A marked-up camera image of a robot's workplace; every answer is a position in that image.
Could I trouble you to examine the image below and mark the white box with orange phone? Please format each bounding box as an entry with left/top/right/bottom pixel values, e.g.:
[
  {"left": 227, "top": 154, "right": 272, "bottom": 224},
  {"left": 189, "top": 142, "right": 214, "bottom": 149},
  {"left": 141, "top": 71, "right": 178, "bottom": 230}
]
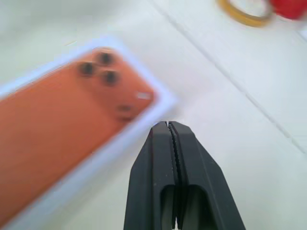
[{"left": 0, "top": 35, "right": 179, "bottom": 230}]

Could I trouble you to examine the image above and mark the red round object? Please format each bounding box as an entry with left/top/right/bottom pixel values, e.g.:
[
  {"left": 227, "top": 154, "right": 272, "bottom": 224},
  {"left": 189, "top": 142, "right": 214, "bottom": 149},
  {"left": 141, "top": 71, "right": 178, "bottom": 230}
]
[{"left": 268, "top": 0, "right": 307, "bottom": 20}]

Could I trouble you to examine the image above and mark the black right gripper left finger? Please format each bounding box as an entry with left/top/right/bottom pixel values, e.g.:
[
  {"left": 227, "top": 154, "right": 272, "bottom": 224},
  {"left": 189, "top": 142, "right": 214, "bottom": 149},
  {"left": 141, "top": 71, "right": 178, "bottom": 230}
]
[{"left": 123, "top": 121, "right": 177, "bottom": 230}]

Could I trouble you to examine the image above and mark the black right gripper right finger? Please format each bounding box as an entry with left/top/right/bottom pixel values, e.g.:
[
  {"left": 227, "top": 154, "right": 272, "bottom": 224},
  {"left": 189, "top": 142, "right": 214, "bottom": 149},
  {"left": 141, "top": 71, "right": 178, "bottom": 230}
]
[{"left": 168, "top": 121, "right": 247, "bottom": 230}]

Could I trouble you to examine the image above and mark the yellow tape roll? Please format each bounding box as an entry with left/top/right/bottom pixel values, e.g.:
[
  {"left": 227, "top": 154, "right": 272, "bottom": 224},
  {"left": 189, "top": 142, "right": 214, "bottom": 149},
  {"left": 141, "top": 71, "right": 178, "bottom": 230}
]
[{"left": 217, "top": 0, "right": 274, "bottom": 28}]

